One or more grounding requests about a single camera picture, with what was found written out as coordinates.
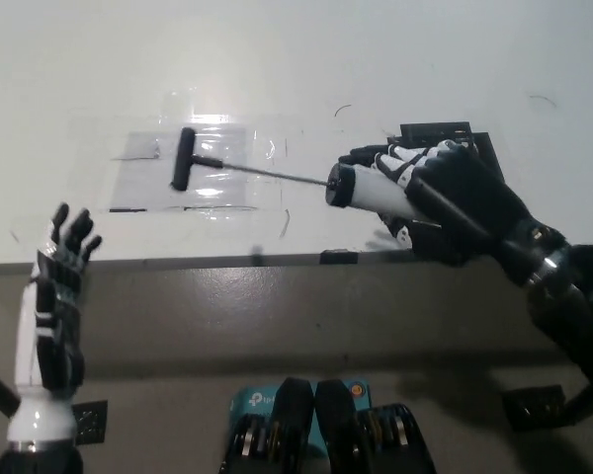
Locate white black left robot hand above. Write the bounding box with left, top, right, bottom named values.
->
left=7, top=202, right=104, bottom=445

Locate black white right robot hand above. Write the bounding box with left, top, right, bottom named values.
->
left=338, top=139, right=569, bottom=290

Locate small white air pump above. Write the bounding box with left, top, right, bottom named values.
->
left=169, top=126, right=426, bottom=221

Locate black printed marker sheet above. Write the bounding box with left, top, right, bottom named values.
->
left=385, top=120, right=503, bottom=179

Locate clear plastic sheet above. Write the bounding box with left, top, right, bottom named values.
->
left=109, top=126, right=258, bottom=213

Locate clear plastic film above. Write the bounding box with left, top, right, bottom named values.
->
left=68, top=88, right=291, bottom=221

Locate teal router box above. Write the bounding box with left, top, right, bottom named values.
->
left=228, top=378, right=372, bottom=453

